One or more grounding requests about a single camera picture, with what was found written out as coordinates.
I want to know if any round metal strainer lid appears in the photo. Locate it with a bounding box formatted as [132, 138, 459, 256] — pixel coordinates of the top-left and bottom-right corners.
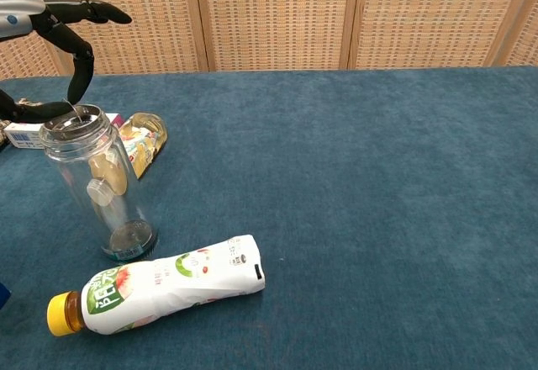
[44, 98, 100, 138]

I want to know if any clear glass bottle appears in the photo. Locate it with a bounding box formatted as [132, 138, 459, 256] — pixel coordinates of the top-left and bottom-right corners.
[39, 104, 160, 261]

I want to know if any small yellow snack packet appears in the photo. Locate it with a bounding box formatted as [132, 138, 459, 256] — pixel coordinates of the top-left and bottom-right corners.
[87, 112, 168, 207]

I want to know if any beige rope bundle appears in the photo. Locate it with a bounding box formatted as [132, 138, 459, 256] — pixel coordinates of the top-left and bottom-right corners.
[0, 98, 45, 148]

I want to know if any white labelled drink bottle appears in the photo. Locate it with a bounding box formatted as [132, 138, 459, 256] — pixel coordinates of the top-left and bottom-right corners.
[46, 234, 266, 337]

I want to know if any white toothpaste box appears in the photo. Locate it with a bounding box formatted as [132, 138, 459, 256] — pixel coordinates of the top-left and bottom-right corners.
[3, 112, 126, 151]

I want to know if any woven folding screen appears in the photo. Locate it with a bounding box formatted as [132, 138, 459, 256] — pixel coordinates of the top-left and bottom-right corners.
[0, 0, 538, 78]

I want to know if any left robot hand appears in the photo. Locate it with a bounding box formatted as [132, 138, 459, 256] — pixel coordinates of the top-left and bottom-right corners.
[0, 0, 134, 124]

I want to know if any blue table cloth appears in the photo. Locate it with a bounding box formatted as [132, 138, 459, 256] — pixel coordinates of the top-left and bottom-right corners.
[0, 65, 538, 370]

